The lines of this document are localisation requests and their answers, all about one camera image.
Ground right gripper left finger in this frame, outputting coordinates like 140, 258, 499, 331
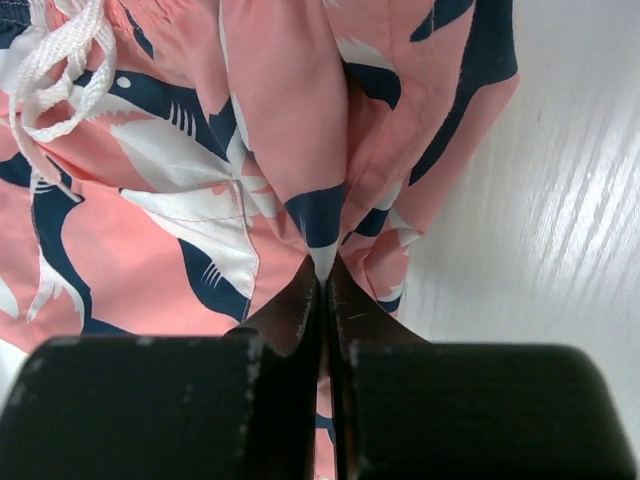
1, 260, 320, 479

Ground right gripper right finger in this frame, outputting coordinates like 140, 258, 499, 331
325, 260, 638, 479

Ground pink whale print shorts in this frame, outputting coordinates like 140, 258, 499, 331
0, 0, 521, 446

